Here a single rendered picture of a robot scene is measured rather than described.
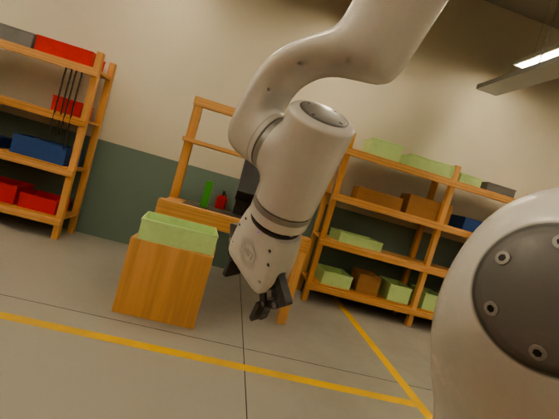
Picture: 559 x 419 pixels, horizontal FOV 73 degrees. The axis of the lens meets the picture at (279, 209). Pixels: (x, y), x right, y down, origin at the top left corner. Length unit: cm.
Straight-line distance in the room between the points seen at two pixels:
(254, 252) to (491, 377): 37
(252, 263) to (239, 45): 502
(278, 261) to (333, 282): 452
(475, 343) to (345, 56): 32
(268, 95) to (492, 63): 614
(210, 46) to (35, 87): 226
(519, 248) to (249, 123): 36
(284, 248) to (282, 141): 14
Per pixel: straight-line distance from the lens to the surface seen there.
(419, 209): 530
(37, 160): 512
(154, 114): 537
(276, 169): 45
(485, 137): 637
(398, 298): 540
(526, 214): 21
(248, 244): 55
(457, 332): 22
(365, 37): 43
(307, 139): 42
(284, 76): 48
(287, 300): 54
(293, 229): 49
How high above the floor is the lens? 133
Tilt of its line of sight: 4 degrees down
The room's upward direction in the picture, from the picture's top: 16 degrees clockwise
